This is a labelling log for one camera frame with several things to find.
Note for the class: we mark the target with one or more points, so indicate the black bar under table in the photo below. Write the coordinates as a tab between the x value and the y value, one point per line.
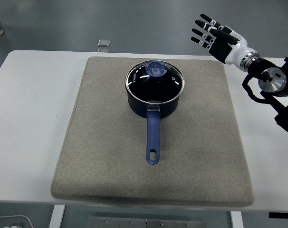
281	215

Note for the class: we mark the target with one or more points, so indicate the white table leg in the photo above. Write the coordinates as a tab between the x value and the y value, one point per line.
56	217
237	221

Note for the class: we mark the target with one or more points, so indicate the glass lid blue knob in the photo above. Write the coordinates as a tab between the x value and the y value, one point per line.
155	69

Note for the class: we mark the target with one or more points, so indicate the white rounded tray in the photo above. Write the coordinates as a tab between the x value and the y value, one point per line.
6	219

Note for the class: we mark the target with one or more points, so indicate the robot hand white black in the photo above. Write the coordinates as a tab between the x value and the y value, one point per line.
236	51

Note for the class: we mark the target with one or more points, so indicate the metal floor socket cover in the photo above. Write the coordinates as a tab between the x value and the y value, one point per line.
103	42

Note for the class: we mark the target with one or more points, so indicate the beige fabric mat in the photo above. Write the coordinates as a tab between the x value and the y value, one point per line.
106	152

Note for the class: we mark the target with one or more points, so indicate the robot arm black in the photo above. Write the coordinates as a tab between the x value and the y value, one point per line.
274	80

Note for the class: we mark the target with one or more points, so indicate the grey metal plate with screws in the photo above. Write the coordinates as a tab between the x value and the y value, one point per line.
146	223

